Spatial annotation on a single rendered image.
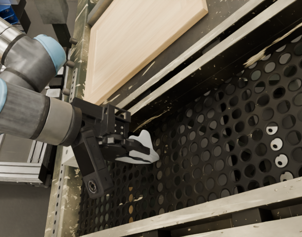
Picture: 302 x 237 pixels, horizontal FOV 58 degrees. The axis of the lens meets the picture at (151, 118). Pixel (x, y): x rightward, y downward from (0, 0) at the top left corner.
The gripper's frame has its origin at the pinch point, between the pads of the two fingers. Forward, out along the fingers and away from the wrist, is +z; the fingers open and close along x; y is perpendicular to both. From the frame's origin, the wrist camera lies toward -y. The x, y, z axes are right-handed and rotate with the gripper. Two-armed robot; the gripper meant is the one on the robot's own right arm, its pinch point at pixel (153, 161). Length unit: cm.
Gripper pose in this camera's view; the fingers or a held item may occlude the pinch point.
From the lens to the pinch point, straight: 58.3
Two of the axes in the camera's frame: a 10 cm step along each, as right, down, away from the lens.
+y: -0.3, -8.7, 4.9
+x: -6.5, 3.8, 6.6
